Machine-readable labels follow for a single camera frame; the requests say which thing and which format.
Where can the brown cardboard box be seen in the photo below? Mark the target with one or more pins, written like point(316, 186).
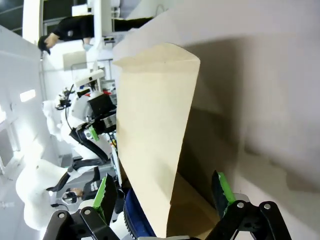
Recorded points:
point(150, 112)

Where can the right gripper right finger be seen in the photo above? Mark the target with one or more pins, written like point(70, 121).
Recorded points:
point(221, 195)

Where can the person in black cap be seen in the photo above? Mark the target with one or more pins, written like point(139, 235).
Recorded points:
point(72, 30)

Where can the seated person with headset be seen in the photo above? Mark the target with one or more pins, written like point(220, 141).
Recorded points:
point(85, 190)

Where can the navy blue zipper bag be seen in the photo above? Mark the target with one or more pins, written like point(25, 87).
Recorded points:
point(137, 212)

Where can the white support column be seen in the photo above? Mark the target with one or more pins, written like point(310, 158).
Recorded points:
point(100, 22)

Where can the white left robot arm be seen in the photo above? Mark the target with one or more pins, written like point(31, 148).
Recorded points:
point(32, 180)

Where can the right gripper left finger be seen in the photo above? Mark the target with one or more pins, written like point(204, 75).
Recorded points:
point(105, 197)

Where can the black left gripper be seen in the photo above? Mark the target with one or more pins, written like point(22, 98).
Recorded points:
point(100, 103)

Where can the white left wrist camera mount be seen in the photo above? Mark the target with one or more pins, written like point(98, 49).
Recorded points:
point(88, 76)

